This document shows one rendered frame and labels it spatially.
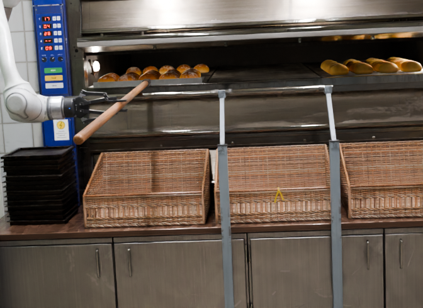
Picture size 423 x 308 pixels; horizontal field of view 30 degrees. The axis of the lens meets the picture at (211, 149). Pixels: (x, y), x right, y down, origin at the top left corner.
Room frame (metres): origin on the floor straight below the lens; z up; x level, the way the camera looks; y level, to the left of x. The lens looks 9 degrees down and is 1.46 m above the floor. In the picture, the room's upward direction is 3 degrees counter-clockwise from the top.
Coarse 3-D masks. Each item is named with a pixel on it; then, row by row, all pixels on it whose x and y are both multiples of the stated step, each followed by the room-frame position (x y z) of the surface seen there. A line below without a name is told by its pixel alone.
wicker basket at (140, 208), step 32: (128, 160) 3.93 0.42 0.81; (160, 160) 3.92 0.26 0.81; (192, 160) 3.91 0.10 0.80; (96, 192) 3.76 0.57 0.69; (128, 192) 3.89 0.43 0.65; (160, 192) 3.88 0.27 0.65; (192, 192) 3.46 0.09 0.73; (96, 224) 3.49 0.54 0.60; (128, 224) 3.48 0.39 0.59; (160, 224) 3.47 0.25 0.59; (192, 224) 3.46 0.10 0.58
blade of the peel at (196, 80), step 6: (186, 78) 3.97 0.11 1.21; (192, 78) 3.97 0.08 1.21; (198, 78) 3.97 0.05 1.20; (96, 84) 3.99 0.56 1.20; (102, 84) 3.99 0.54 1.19; (108, 84) 3.99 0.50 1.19; (114, 84) 3.99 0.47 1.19; (120, 84) 3.99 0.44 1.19; (126, 84) 3.99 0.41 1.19; (132, 84) 3.98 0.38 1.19; (138, 84) 3.98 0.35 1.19; (150, 84) 3.98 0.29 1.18; (156, 84) 3.98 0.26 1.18; (162, 84) 3.98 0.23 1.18
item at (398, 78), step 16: (256, 80) 3.99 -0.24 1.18; (272, 80) 3.94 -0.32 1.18; (288, 80) 3.93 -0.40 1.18; (304, 80) 3.93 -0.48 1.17; (320, 80) 3.92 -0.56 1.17; (336, 80) 3.92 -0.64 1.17; (352, 80) 3.91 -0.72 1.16; (368, 80) 3.91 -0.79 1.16; (384, 80) 3.91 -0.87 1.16; (400, 80) 3.90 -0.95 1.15; (416, 80) 3.90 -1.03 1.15
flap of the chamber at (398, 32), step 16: (304, 32) 3.78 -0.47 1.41; (320, 32) 3.78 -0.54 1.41; (336, 32) 3.77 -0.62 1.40; (352, 32) 3.77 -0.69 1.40; (368, 32) 3.76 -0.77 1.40; (384, 32) 3.76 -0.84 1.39; (400, 32) 3.76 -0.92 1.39; (416, 32) 3.77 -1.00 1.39; (80, 48) 3.89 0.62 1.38; (96, 48) 3.91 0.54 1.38; (112, 48) 3.93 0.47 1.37; (128, 48) 3.96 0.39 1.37; (144, 48) 3.98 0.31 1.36; (160, 48) 4.00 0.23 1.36
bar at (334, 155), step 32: (96, 96) 3.61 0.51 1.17; (160, 96) 3.59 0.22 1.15; (192, 96) 3.59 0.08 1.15; (224, 96) 3.57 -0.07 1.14; (224, 128) 3.44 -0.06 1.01; (224, 160) 3.35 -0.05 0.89; (224, 192) 3.35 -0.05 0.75; (224, 224) 3.35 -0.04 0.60; (224, 256) 3.35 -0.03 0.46; (224, 288) 3.35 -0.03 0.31
